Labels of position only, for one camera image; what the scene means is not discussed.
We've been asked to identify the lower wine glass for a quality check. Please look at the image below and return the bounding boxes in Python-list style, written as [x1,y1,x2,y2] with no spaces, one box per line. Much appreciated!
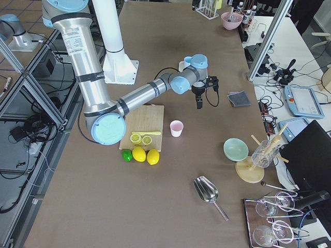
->
[252,220,310,247]

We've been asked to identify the yellow plastic knife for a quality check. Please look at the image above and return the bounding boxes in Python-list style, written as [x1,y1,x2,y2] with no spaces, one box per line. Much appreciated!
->
[132,131,161,136]

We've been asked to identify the blue cup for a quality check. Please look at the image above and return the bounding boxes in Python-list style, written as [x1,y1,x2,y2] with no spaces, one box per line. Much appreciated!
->
[183,56,192,68]

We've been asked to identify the mirror tray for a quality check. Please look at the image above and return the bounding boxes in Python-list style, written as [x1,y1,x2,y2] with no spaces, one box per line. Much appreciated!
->
[243,192,310,247]

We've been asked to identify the cream rabbit tray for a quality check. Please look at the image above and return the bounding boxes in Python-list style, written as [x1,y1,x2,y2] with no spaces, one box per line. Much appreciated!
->
[177,60,209,78]

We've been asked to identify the pink cup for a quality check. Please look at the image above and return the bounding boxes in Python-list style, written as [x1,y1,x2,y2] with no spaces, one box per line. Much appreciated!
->
[170,120,184,137]

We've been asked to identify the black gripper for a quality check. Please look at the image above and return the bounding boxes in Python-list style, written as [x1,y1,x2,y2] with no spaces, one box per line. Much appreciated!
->
[191,76,219,110]

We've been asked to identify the upper wine glass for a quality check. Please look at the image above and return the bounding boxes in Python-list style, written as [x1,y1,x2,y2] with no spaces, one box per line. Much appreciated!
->
[255,191,304,218]

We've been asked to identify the green lime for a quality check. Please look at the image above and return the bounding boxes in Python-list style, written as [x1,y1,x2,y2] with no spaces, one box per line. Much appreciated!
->
[122,150,133,162]

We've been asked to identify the yellow lemon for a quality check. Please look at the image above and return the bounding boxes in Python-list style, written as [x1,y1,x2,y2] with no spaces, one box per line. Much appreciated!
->
[147,149,160,165]
[132,147,146,162]

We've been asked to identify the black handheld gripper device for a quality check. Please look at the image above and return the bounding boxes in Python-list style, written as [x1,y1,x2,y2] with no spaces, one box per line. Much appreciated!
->
[274,59,296,86]

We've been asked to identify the wine glass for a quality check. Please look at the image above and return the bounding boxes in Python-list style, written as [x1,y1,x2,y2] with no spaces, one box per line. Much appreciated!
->
[255,191,304,218]
[252,220,310,247]

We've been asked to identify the black laptop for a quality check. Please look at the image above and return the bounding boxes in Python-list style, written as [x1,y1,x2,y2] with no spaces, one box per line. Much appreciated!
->
[280,120,330,192]

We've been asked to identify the wooden cutting board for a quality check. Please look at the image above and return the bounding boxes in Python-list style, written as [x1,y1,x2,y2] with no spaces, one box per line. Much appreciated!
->
[119,105,164,152]

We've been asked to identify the white wire rack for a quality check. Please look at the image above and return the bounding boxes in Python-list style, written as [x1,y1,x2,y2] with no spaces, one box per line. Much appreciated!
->
[192,0,222,20]

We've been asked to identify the pink bowl with ice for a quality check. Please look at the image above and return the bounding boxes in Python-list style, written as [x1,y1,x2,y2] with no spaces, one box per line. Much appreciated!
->
[221,12,243,30]

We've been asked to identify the green bowl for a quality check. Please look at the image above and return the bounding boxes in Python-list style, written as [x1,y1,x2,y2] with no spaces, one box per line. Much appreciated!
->
[223,138,249,162]

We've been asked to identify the clear glass mug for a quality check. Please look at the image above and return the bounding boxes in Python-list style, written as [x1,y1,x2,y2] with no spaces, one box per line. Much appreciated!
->
[251,140,280,168]

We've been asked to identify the metal scoop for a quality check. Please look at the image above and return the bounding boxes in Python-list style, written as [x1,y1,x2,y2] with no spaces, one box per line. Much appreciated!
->
[193,176,229,221]

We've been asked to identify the blue teach pendant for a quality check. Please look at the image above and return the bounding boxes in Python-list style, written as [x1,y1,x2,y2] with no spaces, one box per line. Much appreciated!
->
[278,117,310,142]
[283,85,325,119]

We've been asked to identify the grey folded cloth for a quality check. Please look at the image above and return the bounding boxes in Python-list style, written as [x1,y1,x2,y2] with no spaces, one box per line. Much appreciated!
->
[227,91,251,107]

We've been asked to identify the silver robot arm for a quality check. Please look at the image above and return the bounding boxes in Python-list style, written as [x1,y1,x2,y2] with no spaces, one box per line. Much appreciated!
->
[42,1,208,145]

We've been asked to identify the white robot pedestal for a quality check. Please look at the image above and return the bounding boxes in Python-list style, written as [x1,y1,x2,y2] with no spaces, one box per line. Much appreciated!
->
[93,0,139,85]

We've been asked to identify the wooden cup tree stand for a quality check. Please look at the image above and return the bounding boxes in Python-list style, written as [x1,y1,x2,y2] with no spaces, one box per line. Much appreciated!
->
[235,124,289,183]

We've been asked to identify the lemon slice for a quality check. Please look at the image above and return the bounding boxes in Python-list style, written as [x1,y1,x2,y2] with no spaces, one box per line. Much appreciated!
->
[142,135,153,146]
[130,133,142,145]

